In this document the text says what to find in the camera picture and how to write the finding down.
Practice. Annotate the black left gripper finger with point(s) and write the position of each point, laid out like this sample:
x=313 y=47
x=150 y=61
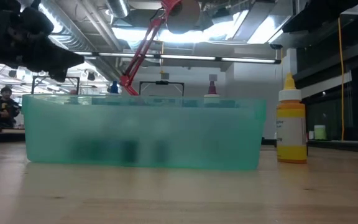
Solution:
x=57 y=76
x=65 y=59

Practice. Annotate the blue food coloring bottle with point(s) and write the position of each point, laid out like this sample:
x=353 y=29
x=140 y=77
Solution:
x=114 y=88

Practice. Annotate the red-capped bottle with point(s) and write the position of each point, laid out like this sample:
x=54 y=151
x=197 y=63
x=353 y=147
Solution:
x=212 y=88

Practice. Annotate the yellow food coloring bottle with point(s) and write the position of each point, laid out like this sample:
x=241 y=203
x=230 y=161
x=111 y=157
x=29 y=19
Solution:
x=291 y=149

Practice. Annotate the person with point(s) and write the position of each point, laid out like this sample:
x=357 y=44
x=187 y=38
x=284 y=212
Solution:
x=6 y=107

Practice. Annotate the red desk lamp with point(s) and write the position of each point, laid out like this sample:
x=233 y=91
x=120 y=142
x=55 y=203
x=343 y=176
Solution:
x=126 y=81

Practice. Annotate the long light bar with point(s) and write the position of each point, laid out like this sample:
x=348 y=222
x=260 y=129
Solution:
x=185 y=57

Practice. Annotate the pale green cup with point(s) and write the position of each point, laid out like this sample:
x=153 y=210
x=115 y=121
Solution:
x=319 y=133

